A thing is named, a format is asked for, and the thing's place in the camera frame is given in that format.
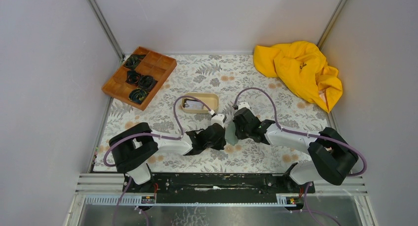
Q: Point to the yellow cloth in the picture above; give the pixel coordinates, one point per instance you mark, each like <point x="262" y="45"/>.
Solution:
<point x="303" y="68"/>

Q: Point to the left aluminium frame post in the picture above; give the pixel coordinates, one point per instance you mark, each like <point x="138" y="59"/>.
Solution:
<point x="106" y="28"/>

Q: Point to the orange compartment tray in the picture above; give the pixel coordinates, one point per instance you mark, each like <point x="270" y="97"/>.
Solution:
<point x="140" y="77"/>

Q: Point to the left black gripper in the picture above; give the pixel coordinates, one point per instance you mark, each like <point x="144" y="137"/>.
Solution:
<point x="222" y="143"/>

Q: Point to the beige oval tray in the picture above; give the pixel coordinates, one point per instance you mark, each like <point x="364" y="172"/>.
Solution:
<point x="209" y="99"/>

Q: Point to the floral table mat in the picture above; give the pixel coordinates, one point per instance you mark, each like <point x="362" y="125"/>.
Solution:
<point x="227" y="76"/>

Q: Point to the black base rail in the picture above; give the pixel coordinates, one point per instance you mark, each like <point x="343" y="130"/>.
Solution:
<point x="217" y="188"/>

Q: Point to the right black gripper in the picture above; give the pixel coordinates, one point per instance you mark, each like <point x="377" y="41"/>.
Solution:
<point x="239" y="134"/>

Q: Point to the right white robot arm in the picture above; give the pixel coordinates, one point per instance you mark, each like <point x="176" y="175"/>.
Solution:
<point x="331" y="159"/>

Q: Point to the right aluminium frame post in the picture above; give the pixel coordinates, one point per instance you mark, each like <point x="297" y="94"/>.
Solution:
<point x="331" y="23"/>

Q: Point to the aluminium frame post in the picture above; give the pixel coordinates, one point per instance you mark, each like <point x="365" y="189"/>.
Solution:
<point x="331" y="23"/>
<point x="106" y="28"/>

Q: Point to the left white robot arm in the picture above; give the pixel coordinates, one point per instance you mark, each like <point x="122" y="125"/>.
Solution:
<point x="130" y="150"/>

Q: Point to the green card holder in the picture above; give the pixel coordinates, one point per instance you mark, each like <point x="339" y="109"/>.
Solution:
<point x="230" y="134"/>

